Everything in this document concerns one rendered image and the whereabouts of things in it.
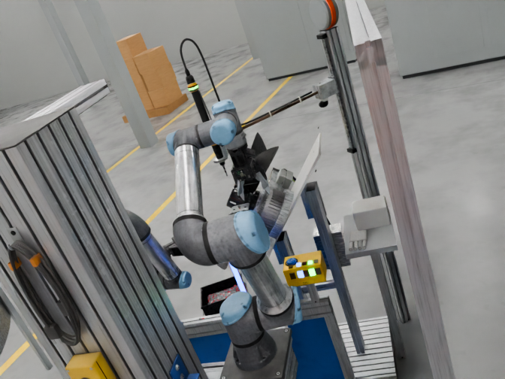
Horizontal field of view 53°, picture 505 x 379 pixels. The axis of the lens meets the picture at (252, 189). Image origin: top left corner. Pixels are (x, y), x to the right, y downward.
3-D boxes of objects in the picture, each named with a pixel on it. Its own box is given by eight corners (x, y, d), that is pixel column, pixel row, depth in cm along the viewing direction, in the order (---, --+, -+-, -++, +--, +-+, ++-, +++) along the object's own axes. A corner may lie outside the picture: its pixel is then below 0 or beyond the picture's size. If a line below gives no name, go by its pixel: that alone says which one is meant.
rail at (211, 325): (333, 309, 218) (328, 295, 214) (333, 315, 214) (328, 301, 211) (149, 339, 241) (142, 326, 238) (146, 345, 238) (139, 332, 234)
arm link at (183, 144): (181, 281, 136) (176, 147, 165) (219, 271, 134) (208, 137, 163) (162, 262, 127) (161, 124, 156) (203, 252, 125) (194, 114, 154)
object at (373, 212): (388, 208, 260) (383, 190, 255) (391, 225, 246) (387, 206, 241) (355, 216, 264) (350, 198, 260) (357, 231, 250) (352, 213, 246)
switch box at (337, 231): (350, 256, 276) (340, 222, 267) (351, 265, 268) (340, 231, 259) (324, 260, 280) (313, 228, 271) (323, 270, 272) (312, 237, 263)
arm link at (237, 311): (231, 323, 174) (217, 293, 168) (267, 315, 171) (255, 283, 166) (228, 349, 163) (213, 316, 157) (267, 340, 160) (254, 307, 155)
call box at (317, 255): (328, 269, 212) (321, 249, 208) (327, 284, 203) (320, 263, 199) (291, 276, 216) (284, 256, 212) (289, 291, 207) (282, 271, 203)
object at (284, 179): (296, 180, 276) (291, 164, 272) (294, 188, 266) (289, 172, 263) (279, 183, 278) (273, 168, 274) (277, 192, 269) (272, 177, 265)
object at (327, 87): (332, 91, 250) (328, 75, 247) (340, 92, 244) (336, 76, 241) (316, 99, 248) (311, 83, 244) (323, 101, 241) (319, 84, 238)
